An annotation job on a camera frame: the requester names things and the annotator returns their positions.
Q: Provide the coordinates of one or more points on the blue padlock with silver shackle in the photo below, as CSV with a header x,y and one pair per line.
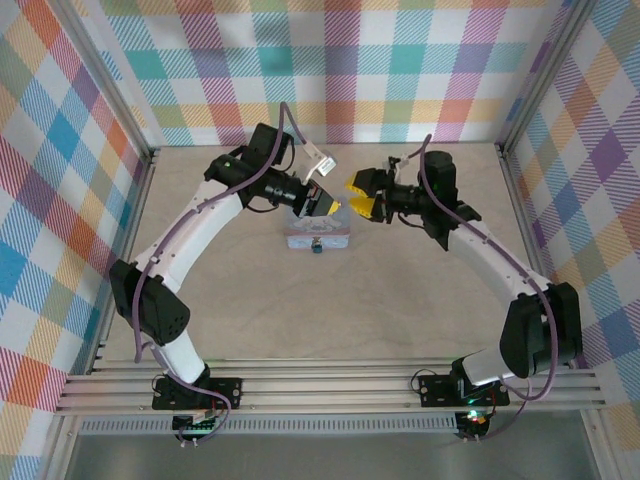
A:
x,y
316,246

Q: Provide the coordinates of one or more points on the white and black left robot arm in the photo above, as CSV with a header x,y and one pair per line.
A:
x,y
195,225

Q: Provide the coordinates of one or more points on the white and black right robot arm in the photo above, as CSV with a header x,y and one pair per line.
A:
x,y
490,255

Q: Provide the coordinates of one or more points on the circuit board with green lights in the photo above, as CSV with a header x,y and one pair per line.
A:
x,y
197,424
473,419

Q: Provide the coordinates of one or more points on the aluminium side rail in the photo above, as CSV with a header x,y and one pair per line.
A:
x,y
131,230
532,250

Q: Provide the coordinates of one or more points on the aluminium frame post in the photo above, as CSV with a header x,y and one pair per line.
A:
x,y
107,75
550,75

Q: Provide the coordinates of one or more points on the aluminium cross rail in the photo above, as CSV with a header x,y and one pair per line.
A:
x,y
325,387

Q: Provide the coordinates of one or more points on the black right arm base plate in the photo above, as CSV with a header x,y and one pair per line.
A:
x,y
435,390

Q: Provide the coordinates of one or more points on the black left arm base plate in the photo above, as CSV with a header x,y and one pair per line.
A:
x,y
225,392

